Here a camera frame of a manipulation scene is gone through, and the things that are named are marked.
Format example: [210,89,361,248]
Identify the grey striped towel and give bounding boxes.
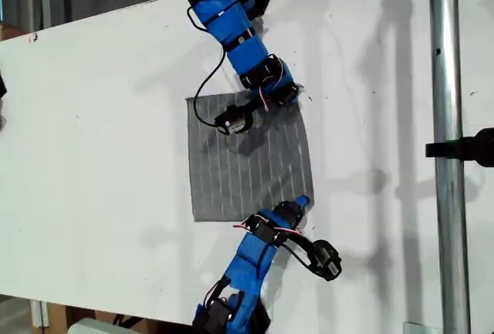
[184,90,316,224]

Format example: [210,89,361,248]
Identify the black clamp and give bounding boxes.
[425,127,494,168]

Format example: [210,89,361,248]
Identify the white plastic container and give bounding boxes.
[69,317,128,334]

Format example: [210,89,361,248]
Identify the brown cardboard box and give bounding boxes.
[29,299,155,334]

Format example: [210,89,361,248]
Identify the red white servo wire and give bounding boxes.
[232,214,271,231]
[272,225,306,237]
[257,85,271,113]

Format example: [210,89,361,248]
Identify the black camera stalk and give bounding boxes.
[242,93,271,117]
[276,229,316,251]

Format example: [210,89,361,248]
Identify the black camera cable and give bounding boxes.
[186,5,228,127]
[281,244,323,275]

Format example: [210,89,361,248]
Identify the black camera box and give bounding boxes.
[213,105,255,137]
[308,239,343,283]

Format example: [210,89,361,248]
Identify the steel post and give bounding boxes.
[427,0,472,334]

